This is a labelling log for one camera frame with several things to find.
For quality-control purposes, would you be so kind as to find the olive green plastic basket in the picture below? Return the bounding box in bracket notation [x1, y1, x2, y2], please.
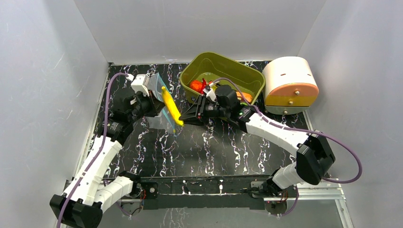
[180, 52, 266, 123]

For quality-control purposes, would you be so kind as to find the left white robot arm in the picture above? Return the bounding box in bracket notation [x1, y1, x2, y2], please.
[49, 90, 165, 228]

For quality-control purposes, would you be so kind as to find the red orange toy tomato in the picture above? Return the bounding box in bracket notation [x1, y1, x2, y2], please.
[189, 80, 202, 94]

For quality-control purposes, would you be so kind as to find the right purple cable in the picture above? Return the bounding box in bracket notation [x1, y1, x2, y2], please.
[211, 77, 363, 218]

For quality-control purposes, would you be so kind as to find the yellow toy banana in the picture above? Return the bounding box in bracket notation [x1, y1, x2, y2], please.
[161, 86, 184, 126]

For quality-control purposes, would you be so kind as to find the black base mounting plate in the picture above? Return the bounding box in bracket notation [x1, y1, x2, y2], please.
[141, 175, 268, 210]

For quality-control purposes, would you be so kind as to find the red toy chili pepper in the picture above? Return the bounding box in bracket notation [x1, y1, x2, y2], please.
[200, 78, 208, 94]

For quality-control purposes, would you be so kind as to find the purple cable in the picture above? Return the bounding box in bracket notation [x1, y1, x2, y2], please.
[211, 77, 363, 218]
[56, 72, 130, 228]

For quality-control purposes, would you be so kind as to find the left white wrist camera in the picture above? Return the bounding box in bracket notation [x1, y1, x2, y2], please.
[131, 74, 157, 96]

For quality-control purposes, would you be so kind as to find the orange toy papaya slice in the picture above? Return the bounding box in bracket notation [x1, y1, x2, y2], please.
[236, 91, 253, 104]

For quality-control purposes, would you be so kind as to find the clear zip top bag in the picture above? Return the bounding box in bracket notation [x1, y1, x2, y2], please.
[145, 73, 176, 134]

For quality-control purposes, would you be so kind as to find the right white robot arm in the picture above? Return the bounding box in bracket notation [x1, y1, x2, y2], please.
[178, 85, 336, 198]

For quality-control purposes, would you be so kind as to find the white orange cylindrical container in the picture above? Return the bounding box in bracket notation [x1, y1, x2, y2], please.
[262, 57, 319, 115]

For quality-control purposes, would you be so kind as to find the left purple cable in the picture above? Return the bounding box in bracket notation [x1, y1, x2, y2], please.
[56, 72, 130, 228]

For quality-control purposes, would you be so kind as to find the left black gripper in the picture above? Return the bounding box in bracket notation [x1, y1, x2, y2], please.
[129, 90, 165, 123]

